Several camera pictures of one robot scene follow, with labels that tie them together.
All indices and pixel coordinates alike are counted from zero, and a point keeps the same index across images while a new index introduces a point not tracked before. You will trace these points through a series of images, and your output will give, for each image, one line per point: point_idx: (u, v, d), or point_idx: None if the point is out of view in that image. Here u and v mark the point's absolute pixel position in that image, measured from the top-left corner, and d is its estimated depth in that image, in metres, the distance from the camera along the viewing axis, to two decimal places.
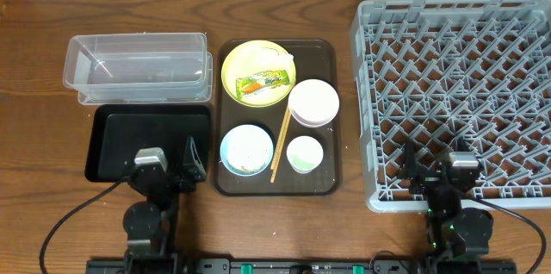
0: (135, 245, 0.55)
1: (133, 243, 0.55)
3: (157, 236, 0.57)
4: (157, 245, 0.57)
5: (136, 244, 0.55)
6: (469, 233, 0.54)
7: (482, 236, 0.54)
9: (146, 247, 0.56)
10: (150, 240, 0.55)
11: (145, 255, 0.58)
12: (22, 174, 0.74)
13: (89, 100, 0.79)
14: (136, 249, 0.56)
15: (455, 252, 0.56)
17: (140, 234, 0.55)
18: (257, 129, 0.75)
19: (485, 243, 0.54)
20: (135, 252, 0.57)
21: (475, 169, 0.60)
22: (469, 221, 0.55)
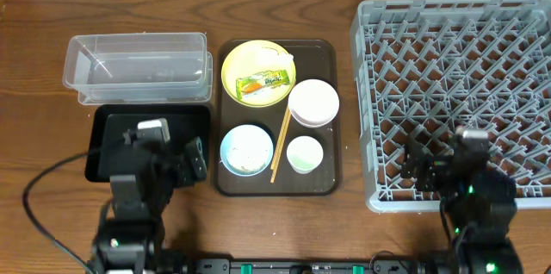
0: (117, 183, 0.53)
1: (114, 183, 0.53)
3: (143, 185, 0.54)
4: (141, 193, 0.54)
5: (120, 186, 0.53)
6: (490, 191, 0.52)
7: (506, 196, 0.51)
9: (130, 189, 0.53)
10: (135, 177, 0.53)
11: (125, 208, 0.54)
12: (22, 174, 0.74)
13: (89, 100, 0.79)
14: (119, 189, 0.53)
15: (479, 220, 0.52)
17: (126, 172, 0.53)
18: (257, 129, 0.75)
19: (510, 199, 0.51)
20: (117, 202, 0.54)
21: (486, 141, 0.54)
22: (488, 182, 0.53)
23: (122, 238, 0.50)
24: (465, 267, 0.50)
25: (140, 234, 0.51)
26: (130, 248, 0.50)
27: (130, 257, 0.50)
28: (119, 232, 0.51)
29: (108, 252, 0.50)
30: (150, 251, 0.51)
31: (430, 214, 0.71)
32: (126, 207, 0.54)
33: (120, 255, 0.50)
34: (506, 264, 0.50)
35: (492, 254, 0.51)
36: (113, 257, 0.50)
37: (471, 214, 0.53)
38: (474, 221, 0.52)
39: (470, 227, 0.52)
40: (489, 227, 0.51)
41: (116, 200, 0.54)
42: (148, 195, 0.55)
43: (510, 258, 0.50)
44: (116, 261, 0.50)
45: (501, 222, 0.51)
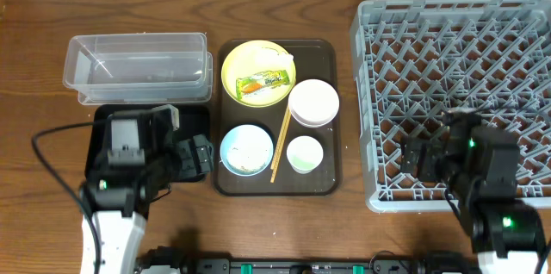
0: (117, 126, 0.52)
1: (114, 123, 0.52)
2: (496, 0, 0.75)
3: (144, 132, 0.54)
4: (140, 140, 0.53)
5: (120, 127, 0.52)
6: (488, 134, 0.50)
7: (508, 139, 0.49)
9: (129, 132, 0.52)
10: (134, 121, 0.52)
11: (121, 152, 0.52)
12: (22, 174, 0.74)
13: (89, 100, 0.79)
14: (116, 133, 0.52)
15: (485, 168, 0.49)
17: (125, 115, 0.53)
18: (257, 129, 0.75)
19: (511, 145, 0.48)
20: (115, 145, 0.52)
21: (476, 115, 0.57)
22: (489, 131, 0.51)
23: (113, 181, 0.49)
24: (479, 225, 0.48)
25: (131, 179, 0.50)
26: (120, 190, 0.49)
27: (120, 200, 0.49)
28: (112, 177, 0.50)
29: (97, 194, 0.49)
30: (140, 196, 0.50)
31: (430, 214, 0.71)
32: (123, 151, 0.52)
33: (108, 197, 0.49)
34: (523, 215, 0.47)
35: (506, 208, 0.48)
36: (102, 199, 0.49)
37: (476, 166, 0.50)
38: (480, 175, 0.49)
39: (476, 180, 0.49)
40: (496, 177, 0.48)
41: (114, 143, 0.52)
42: (148, 143, 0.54)
43: (528, 211, 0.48)
44: (105, 203, 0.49)
45: (506, 171, 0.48)
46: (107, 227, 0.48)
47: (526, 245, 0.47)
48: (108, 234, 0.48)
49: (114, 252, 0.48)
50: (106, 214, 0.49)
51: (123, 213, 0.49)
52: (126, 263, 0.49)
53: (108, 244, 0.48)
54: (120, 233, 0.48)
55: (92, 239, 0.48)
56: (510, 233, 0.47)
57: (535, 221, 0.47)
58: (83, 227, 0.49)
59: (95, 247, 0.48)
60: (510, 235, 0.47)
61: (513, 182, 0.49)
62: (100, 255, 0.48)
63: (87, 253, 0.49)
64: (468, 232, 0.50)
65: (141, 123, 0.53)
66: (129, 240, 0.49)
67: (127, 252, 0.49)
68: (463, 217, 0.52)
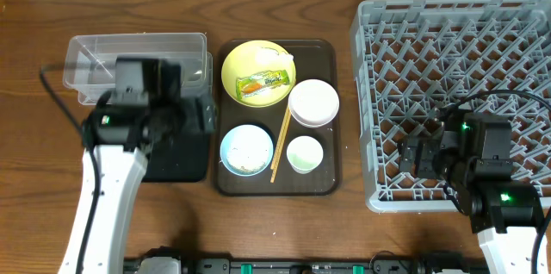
0: (123, 67, 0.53)
1: (120, 65, 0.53)
2: (496, 0, 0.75)
3: (150, 74, 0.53)
4: (146, 83, 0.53)
5: (125, 69, 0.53)
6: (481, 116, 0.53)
7: (501, 120, 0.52)
9: (134, 74, 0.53)
10: (140, 64, 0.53)
11: (125, 94, 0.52)
12: (22, 174, 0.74)
13: (89, 100, 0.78)
14: (123, 73, 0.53)
15: (479, 146, 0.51)
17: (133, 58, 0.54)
18: (257, 129, 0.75)
19: (504, 124, 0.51)
20: (120, 85, 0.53)
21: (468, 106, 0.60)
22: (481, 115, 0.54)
23: (116, 116, 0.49)
24: (478, 202, 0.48)
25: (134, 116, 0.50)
26: (122, 125, 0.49)
27: (121, 137, 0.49)
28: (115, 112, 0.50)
29: (97, 127, 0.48)
30: (145, 136, 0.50)
31: (430, 214, 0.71)
32: (126, 93, 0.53)
33: (110, 133, 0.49)
34: (519, 191, 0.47)
35: (504, 184, 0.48)
36: (103, 133, 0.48)
37: (472, 147, 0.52)
38: (476, 154, 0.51)
39: (473, 159, 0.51)
40: (490, 154, 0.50)
41: (119, 84, 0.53)
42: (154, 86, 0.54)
43: (524, 188, 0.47)
44: (107, 139, 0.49)
45: (499, 146, 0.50)
46: (108, 160, 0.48)
47: (524, 220, 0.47)
48: (109, 167, 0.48)
49: (114, 185, 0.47)
50: (108, 147, 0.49)
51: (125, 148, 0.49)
52: (124, 200, 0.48)
53: (108, 177, 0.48)
54: (120, 165, 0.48)
55: (92, 170, 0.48)
56: (509, 208, 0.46)
57: (532, 196, 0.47)
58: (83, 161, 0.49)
59: (95, 179, 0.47)
60: (508, 210, 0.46)
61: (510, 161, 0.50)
62: (100, 186, 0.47)
63: (87, 187, 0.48)
64: (468, 212, 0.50)
65: (145, 65, 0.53)
66: (130, 176, 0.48)
67: (126, 189, 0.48)
68: (461, 200, 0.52)
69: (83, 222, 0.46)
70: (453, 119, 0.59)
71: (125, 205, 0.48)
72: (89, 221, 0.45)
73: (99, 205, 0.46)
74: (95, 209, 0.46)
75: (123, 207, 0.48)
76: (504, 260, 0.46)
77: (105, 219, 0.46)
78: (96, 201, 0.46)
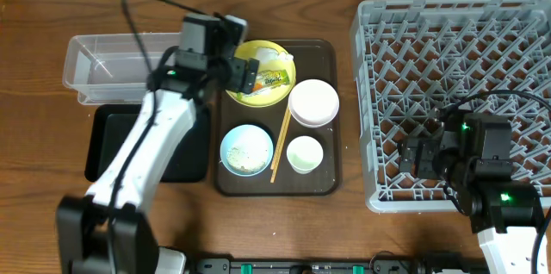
0: (188, 28, 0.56)
1: (186, 26, 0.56)
2: (496, 0, 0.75)
3: (211, 40, 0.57)
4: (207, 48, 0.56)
5: (189, 30, 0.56)
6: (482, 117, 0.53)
7: (502, 120, 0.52)
9: (197, 38, 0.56)
10: (204, 28, 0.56)
11: (187, 54, 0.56)
12: (22, 174, 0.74)
13: (89, 100, 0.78)
14: (187, 34, 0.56)
15: (479, 146, 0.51)
17: (198, 22, 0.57)
18: (257, 129, 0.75)
19: (504, 124, 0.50)
20: (184, 45, 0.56)
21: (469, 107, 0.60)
22: (483, 115, 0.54)
23: (180, 71, 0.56)
24: (478, 202, 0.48)
25: (194, 78, 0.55)
26: (182, 82, 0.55)
27: (180, 90, 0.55)
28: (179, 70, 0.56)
29: (164, 77, 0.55)
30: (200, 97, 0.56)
31: (430, 214, 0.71)
32: (188, 52, 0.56)
33: (171, 85, 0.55)
34: (519, 191, 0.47)
35: (504, 184, 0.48)
36: (166, 83, 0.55)
37: (472, 147, 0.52)
38: (476, 154, 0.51)
39: (473, 159, 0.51)
40: (490, 154, 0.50)
41: (183, 44, 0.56)
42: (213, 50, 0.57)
43: (525, 188, 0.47)
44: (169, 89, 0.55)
45: (499, 147, 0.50)
46: (166, 102, 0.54)
47: (523, 220, 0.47)
48: (165, 107, 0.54)
49: (166, 121, 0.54)
50: (168, 93, 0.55)
51: (182, 97, 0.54)
52: (170, 134, 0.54)
53: (163, 114, 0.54)
54: (175, 108, 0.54)
55: (150, 103, 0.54)
56: (509, 208, 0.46)
57: (532, 196, 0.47)
58: (145, 98, 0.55)
59: (151, 112, 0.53)
60: (507, 209, 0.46)
61: (510, 162, 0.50)
62: (154, 118, 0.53)
63: (143, 117, 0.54)
64: (467, 212, 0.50)
65: (208, 33, 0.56)
66: (180, 119, 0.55)
67: (174, 128, 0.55)
68: (461, 200, 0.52)
69: (134, 142, 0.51)
70: (453, 119, 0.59)
71: (168, 142, 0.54)
72: (140, 142, 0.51)
73: (149, 133, 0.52)
74: (146, 135, 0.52)
75: (167, 142, 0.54)
76: (504, 260, 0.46)
77: (153, 146, 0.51)
78: (149, 129, 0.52)
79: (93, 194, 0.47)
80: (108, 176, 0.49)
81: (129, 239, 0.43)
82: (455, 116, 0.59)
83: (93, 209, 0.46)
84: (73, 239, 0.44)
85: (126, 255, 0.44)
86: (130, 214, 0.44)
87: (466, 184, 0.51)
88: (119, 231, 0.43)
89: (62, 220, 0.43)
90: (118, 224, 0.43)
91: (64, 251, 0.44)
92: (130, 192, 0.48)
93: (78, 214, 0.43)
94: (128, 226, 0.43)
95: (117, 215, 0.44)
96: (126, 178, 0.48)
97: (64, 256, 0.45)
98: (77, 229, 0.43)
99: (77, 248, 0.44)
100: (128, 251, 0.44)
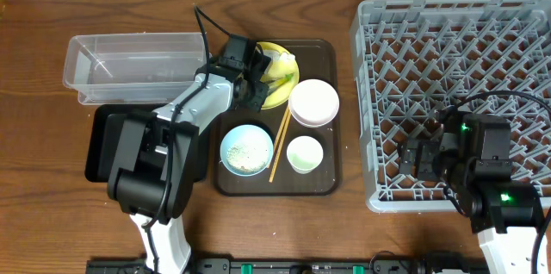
0: (231, 42, 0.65)
1: (231, 39, 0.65)
2: None
3: (248, 53, 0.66)
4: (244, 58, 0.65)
5: (235, 40, 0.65)
6: (481, 118, 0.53)
7: (500, 120, 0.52)
9: (238, 48, 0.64)
10: (245, 42, 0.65)
11: (229, 60, 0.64)
12: (22, 175, 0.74)
13: (89, 100, 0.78)
14: (230, 46, 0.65)
15: (479, 146, 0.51)
17: (239, 37, 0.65)
18: (257, 128, 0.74)
19: (504, 125, 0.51)
20: (226, 52, 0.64)
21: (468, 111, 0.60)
22: (485, 116, 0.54)
23: (225, 68, 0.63)
24: (478, 202, 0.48)
25: (233, 74, 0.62)
26: (227, 74, 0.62)
27: (225, 76, 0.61)
28: (224, 68, 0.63)
29: (211, 69, 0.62)
30: (235, 90, 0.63)
31: (430, 214, 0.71)
32: (229, 59, 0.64)
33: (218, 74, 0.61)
34: (519, 191, 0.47)
35: (503, 185, 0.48)
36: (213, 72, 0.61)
37: (472, 148, 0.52)
38: (476, 155, 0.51)
39: (473, 159, 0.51)
40: (489, 155, 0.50)
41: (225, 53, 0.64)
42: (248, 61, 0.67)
43: (525, 188, 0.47)
44: (216, 75, 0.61)
45: (499, 147, 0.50)
46: (214, 80, 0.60)
47: (523, 221, 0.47)
48: (215, 80, 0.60)
49: (213, 88, 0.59)
50: (215, 77, 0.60)
51: (226, 79, 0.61)
52: (217, 101, 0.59)
53: (212, 83, 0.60)
54: (221, 84, 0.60)
55: (201, 76, 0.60)
56: (509, 208, 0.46)
57: (533, 196, 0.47)
58: (195, 76, 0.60)
59: (204, 80, 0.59)
60: (508, 210, 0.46)
61: (510, 161, 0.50)
62: (206, 84, 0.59)
63: (194, 84, 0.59)
64: (467, 212, 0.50)
65: (248, 46, 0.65)
66: (225, 93, 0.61)
67: (219, 98, 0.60)
68: (461, 200, 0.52)
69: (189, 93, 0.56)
70: (452, 120, 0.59)
71: (213, 107, 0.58)
72: (196, 94, 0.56)
73: (201, 93, 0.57)
74: (200, 92, 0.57)
75: (213, 105, 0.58)
76: (504, 260, 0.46)
77: (205, 103, 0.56)
78: (201, 89, 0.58)
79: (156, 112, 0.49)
80: (166, 106, 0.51)
81: (186, 148, 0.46)
82: (455, 117, 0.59)
83: (153, 125, 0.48)
84: (132, 147, 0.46)
85: (177, 168, 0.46)
86: (188, 127, 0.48)
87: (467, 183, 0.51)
88: (179, 142, 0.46)
89: (127, 127, 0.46)
90: (178, 136, 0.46)
91: (119, 160, 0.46)
92: (188, 121, 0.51)
93: (143, 123, 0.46)
94: (188, 139, 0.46)
95: (176, 128, 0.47)
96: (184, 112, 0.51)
97: (116, 164, 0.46)
98: (139, 137, 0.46)
99: (131, 160, 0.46)
100: (181, 165, 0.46)
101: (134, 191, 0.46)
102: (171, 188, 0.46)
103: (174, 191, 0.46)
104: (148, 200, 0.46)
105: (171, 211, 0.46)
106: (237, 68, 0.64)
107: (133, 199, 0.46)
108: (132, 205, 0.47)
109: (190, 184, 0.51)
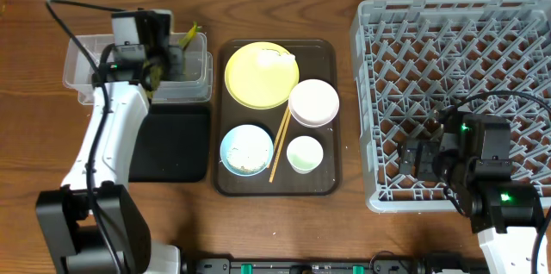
0: (118, 22, 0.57)
1: (116, 20, 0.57)
2: (496, 0, 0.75)
3: (145, 28, 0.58)
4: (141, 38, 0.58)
5: (121, 24, 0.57)
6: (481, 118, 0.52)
7: (498, 119, 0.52)
9: (129, 28, 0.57)
10: (134, 19, 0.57)
11: (124, 47, 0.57)
12: (21, 175, 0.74)
13: (89, 101, 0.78)
14: (119, 29, 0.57)
15: (479, 146, 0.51)
17: (125, 15, 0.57)
18: (258, 128, 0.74)
19: (504, 124, 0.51)
20: (118, 41, 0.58)
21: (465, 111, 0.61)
22: (484, 116, 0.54)
23: (122, 65, 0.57)
24: (479, 202, 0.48)
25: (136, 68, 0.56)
26: (128, 74, 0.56)
27: (127, 79, 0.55)
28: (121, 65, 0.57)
29: (108, 73, 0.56)
30: (146, 84, 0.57)
31: (430, 214, 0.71)
32: (125, 46, 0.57)
33: (119, 77, 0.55)
34: (518, 192, 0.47)
35: (503, 185, 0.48)
36: (112, 77, 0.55)
37: (472, 148, 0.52)
38: (476, 154, 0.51)
39: (472, 160, 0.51)
40: (489, 155, 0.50)
41: (118, 40, 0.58)
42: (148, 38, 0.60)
43: (525, 188, 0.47)
44: (116, 79, 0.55)
45: (499, 146, 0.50)
46: (117, 90, 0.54)
47: (523, 220, 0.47)
48: (118, 94, 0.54)
49: (121, 107, 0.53)
50: (117, 85, 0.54)
51: (130, 84, 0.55)
52: (130, 118, 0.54)
53: (116, 99, 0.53)
54: (126, 92, 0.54)
55: (101, 95, 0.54)
56: (509, 208, 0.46)
57: (532, 196, 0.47)
58: (95, 95, 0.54)
59: (105, 102, 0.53)
60: (508, 210, 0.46)
61: (510, 161, 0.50)
62: (109, 107, 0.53)
63: (95, 108, 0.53)
64: (467, 212, 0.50)
65: (140, 21, 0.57)
66: (134, 101, 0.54)
67: (133, 113, 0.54)
68: (461, 200, 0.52)
69: (95, 132, 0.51)
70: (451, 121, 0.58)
71: (129, 126, 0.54)
72: (102, 128, 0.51)
73: (108, 121, 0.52)
74: (105, 122, 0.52)
75: (130, 123, 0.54)
76: (504, 260, 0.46)
77: (116, 131, 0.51)
78: (106, 118, 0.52)
79: (68, 184, 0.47)
80: (77, 166, 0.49)
81: (114, 213, 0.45)
82: (454, 118, 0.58)
83: (71, 199, 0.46)
84: (60, 233, 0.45)
85: (116, 231, 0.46)
86: (108, 189, 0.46)
87: (467, 184, 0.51)
88: (104, 208, 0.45)
89: (42, 214, 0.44)
90: (100, 202, 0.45)
91: (56, 248, 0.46)
92: (105, 175, 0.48)
93: (59, 204, 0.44)
94: (110, 201, 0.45)
95: (95, 195, 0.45)
96: (96, 162, 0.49)
97: (56, 253, 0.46)
98: (61, 220, 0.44)
99: (67, 243, 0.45)
100: (116, 228, 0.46)
101: (89, 264, 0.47)
102: (118, 248, 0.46)
103: (121, 251, 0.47)
104: (104, 266, 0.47)
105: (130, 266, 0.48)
106: (136, 58, 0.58)
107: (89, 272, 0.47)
108: None
109: (142, 224, 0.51)
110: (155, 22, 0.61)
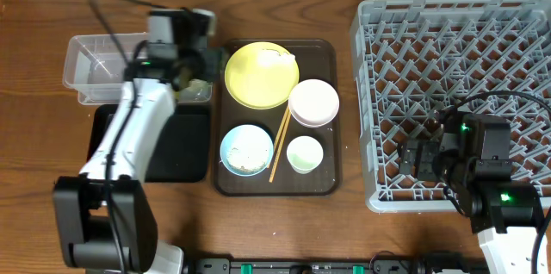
0: (153, 21, 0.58)
1: (152, 18, 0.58)
2: None
3: (177, 27, 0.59)
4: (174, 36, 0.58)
5: (156, 22, 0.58)
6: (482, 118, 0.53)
7: (498, 119, 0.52)
9: (164, 26, 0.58)
10: (168, 18, 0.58)
11: (157, 45, 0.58)
12: (21, 174, 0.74)
13: (89, 100, 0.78)
14: (154, 28, 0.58)
15: (479, 146, 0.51)
17: (160, 14, 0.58)
18: (258, 129, 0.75)
19: (504, 124, 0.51)
20: (151, 39, 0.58)
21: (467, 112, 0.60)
22: (485, 116, 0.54)
23: (152, 62, 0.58)
24: (479, 202, 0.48)
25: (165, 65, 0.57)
26: (157, 71, 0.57)
27: (156, 77, 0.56)
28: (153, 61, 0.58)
29: (137, 68, 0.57)
30: (175, 84, 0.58)
31: (430, 214, 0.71)
32: (157, 44, 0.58)
33: (147, 73, 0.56)
34: (519, 191, 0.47)
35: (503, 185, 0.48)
36: (142, 73, 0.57)
37: (472, 148, 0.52)
38: (476, 154, 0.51)
39: (472, 160, 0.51)
40: (489, 155, 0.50)
41: (151, 37, 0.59)
42: (182, 39, 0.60)
43: (525, 187, 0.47)
44: (145, 75, 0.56)
45: (499, 147, 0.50)
46: (146, 87, 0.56)
47: (523, 220, 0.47)
48: (146, 91, 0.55)
49: (148, 102, 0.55)
50: (146, 82, 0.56)
51: (158, 83, 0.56)
52: (154, 115, 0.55)
53: (145, 96, 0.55)
54: (156, 90, 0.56)
55: (130, 89, 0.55)
56: (508, 208, 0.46)
57: (533, 196, 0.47)
58: (123, 87, 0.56)
59: (133, 96, 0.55)
60: (507, 210, 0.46)
61: (510, 161, 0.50)
62: (137, 102, 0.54)
63: (124, 102, 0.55)
64: (468, 212, 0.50)
65: (173, 21, 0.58)
66: (162, 99, 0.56)
67: (157, 110, 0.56)
68: (461, 200, 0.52)
69: (120, 124, 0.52)
70: (451, 120, 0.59)
71: (151, 123, 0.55)
72: (126, 121, 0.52)
73: (134, 115, 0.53)
74: (132, 116, 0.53)
75: (154, 121, 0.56)
76: (504, 260, 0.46)
77: (140, 126, 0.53)
78: (133, 112, 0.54)
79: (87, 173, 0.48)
80: (98, 155, 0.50)
81: (127, 208, 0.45)
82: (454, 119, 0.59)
83: (87, 188, 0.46)
84: (72, 221, 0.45)
85: (126, 227, 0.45)
86: (125, 183, 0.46)
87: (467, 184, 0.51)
88: (119, 203, 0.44)
89: (58, 199, 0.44)
90: (114, 196, 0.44)
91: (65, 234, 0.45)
92: (121, 168, 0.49)
93: (75, 191, 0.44)
94: (125, 196, 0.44)
95: (113, 188, 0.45)
96: (118, 154, 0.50)
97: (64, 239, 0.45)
98: (76, 208, 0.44)
99: (76, 232, 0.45)
100: (127, 224, 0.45)
101: (92, 256, 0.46)
102: (124, 243, 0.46)
103: (127, 246, 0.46)
104: (107, 260, 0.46)
105: (133, 263, 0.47)
106: (167, 56, 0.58)
107: (91, 264, 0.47)
108: (93, 267, 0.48)
109: (151, 222, 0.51)
110: (188, 23, 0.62)
